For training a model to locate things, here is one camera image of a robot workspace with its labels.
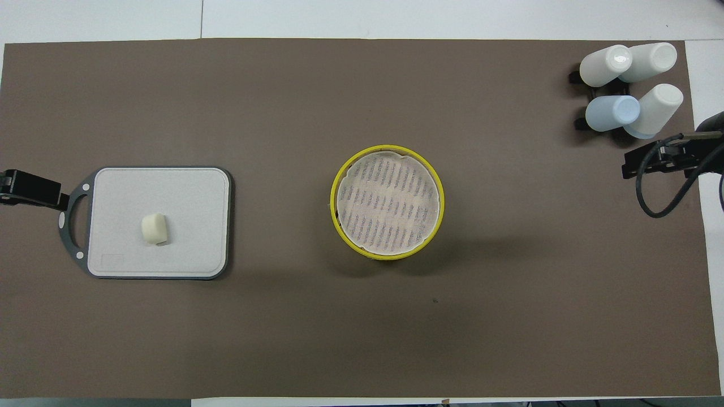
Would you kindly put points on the brown table mat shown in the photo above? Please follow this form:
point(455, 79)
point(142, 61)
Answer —
point(362, 339)

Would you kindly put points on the white cutting board grey rim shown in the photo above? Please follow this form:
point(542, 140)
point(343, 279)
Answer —
point(169, 192)

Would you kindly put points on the black cup rack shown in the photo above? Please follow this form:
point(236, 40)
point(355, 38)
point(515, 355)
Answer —
point(617, 87)

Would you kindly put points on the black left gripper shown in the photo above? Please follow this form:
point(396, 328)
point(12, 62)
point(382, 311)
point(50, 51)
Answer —
point(34, 189)

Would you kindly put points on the yellow round steamer basket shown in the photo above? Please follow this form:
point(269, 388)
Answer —
point(387, 203)

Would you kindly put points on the light blue plastic cup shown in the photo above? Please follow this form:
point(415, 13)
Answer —
point(611, 113)

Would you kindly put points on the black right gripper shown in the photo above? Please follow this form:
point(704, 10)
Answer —
point(673, 159)

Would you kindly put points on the white steamed bun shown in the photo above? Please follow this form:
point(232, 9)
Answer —
point(154, 229)

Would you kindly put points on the white plastic cup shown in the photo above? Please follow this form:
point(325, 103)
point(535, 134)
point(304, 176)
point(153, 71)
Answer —
point(602, 66)
point(653, 59)
point(659, 110)

